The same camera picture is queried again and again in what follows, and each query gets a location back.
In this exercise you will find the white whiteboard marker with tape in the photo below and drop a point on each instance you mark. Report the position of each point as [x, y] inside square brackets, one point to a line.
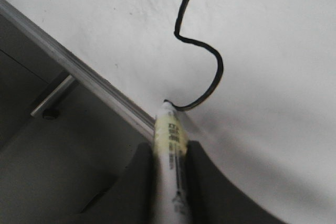
[169, 150]

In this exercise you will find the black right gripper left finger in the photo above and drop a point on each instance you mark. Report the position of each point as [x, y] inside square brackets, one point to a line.
[129, 199]

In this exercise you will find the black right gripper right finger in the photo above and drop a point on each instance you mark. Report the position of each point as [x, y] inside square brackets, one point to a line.
[213, 198]

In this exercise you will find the white whiteboard with aluminium frame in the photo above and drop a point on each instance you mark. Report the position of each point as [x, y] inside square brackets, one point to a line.
[269, 125]

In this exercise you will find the metal table leg bar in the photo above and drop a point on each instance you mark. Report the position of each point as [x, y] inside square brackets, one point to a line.
[45, 104]

